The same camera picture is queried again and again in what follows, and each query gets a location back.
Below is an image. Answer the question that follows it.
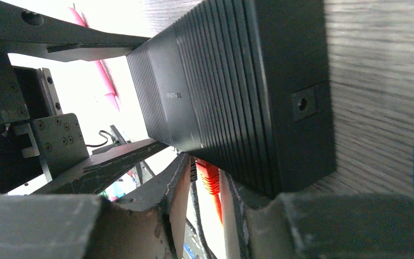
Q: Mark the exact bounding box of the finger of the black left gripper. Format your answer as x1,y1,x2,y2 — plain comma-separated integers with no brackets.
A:
33,139,168,195
0,1,148,62

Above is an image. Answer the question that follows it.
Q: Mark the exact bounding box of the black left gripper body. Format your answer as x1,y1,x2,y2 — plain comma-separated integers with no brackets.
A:
0,52,89,194

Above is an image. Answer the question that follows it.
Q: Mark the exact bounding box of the black network switch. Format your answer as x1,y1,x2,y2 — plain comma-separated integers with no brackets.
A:
127,1,336,197

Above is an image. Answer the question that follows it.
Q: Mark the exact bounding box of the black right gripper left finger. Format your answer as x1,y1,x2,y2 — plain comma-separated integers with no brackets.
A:
0,153,191,258

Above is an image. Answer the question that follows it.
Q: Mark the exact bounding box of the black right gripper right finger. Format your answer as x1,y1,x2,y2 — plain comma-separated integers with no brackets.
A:
219,171,414,258

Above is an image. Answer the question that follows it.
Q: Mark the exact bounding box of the red ethernet cable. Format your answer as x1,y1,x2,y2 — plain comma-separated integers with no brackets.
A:
195,159,224,226

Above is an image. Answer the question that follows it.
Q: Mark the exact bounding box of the pink marker pen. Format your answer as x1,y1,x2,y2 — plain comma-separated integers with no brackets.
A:
68,7,120,112

